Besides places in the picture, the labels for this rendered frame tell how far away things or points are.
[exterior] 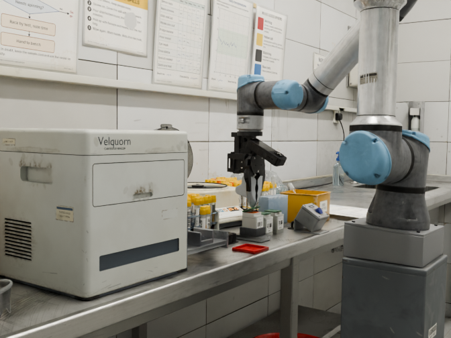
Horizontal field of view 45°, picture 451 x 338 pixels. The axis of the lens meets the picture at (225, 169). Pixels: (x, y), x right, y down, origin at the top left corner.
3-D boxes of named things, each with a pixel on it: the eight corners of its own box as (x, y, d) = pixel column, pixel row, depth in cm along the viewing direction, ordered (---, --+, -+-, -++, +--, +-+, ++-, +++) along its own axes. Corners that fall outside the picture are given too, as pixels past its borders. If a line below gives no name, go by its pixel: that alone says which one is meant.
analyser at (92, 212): (86, 302, 95) (86, 129, 93) (-6, 276, 111) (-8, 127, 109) (195, 267, 120) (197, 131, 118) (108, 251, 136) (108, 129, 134)
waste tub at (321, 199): (316, 225, 179) (317, 195, 178) (278, 221, 185) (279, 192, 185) (330, 220, 190) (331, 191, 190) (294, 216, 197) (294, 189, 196)
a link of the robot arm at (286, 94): (313, 82, 146) (280, 84, 154) (286, 76, 138) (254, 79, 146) (311, 111, 146) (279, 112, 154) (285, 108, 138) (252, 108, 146)
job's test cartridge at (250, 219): (256, 236, 151) (256, 213, 150) (241, 234, 153) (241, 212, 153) (263, 234, 154) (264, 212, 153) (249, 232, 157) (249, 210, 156)
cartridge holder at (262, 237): (261, 243, 149) (261, 229, 149) (233, 239, 154) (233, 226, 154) (271, 240, 153) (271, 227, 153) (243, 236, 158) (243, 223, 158)
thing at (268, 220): (265, 237, 157) (266, 214, 156) (252, 235, 160) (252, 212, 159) (272, 235, 160) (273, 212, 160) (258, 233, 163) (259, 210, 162)
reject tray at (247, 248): (254, 254, 135) (254, 251, 135) (231, 250, 139) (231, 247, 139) (268, 249, 140) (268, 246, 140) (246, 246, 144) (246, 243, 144)
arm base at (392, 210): (440, 227, 135) (444, 188, 135) (411, 232, 125) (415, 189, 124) (384, 218, 146) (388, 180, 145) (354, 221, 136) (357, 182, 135)
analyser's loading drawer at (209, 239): (172, 263, 116) (173, 239, 115) (149, 259, 119) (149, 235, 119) (228, 247, 133) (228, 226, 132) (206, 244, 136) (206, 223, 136)
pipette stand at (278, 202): (271, 230, 169) (272, 198, 168) (254, 227, 174) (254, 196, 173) (290, 226, 176) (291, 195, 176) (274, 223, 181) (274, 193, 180)
